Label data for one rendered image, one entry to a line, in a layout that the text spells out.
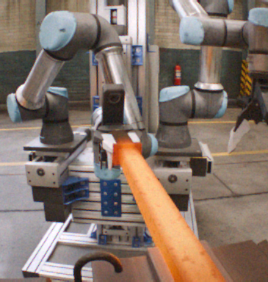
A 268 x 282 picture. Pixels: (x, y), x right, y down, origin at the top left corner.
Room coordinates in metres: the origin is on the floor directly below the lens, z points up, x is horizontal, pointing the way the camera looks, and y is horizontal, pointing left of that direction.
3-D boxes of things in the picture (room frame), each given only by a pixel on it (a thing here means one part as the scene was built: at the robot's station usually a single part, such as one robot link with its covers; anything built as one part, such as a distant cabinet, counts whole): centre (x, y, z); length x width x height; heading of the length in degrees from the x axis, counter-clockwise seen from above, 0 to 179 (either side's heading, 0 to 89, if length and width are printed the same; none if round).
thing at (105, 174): (0.79, 0.06, 0.89); 0.11 x 0.08 x 0.11; 135
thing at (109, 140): (0.52, 0.04, 0.98); 0.09 x 0.03 x 0.06; 8
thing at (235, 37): (0.77, -0.29, 1.23); 0.11 x 0.11 x 0.08; 1
